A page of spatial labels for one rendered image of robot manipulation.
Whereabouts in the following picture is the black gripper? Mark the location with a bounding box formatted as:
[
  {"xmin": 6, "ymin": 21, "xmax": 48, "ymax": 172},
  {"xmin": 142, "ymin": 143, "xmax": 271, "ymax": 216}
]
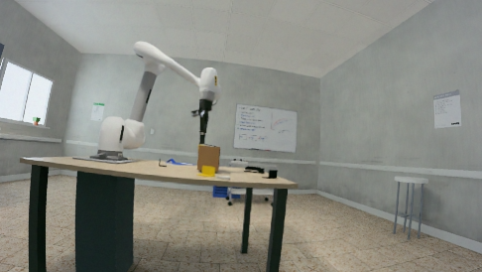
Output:
[{"xmin": 199, "ymin": 100, "xmax": 212, "ymax": 144}]

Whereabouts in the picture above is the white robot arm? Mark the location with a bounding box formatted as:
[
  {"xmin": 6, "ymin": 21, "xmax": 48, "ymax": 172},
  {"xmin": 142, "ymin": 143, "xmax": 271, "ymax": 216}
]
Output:
[{"xmin": 89, "ymin": 42, "xmax": 222, "ymax": 161}]

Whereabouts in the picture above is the brown cardboard box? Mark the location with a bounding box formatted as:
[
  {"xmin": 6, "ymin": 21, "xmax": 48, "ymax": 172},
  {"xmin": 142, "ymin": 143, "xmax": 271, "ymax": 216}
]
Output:
[{"xmin": 197, "ymin": 146, "xmax": 220, "ymax": 172}]

